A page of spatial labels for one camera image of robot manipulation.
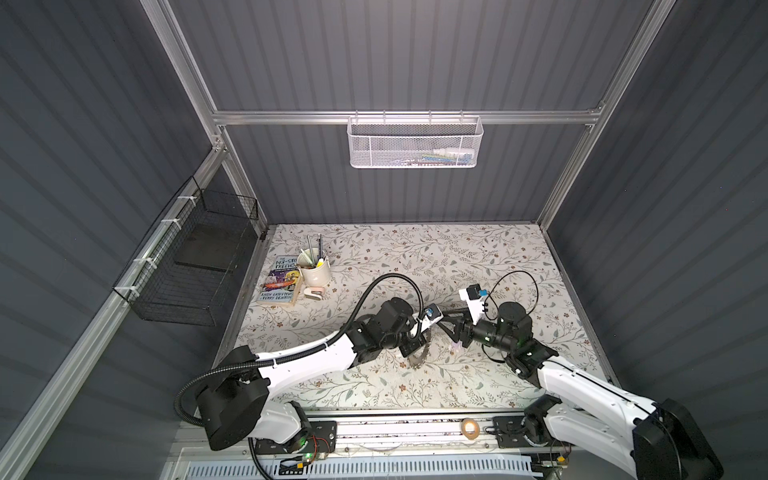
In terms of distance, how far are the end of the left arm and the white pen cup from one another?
40 centimetres

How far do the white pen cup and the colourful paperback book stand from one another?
0.06ft

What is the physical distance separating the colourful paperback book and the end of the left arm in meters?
0.45

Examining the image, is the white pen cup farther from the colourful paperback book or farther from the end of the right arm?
the end of the right arm

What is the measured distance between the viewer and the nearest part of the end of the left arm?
2.25 feet

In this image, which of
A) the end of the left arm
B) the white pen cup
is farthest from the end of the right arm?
the white pen cup

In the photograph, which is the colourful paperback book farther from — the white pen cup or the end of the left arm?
the end of the left arm

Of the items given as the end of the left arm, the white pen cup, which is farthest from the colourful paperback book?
the end of the left arm

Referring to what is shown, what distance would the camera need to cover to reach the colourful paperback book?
0.98 m

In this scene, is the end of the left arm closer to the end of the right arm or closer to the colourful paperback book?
the end of the right arm

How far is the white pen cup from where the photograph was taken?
980 mm
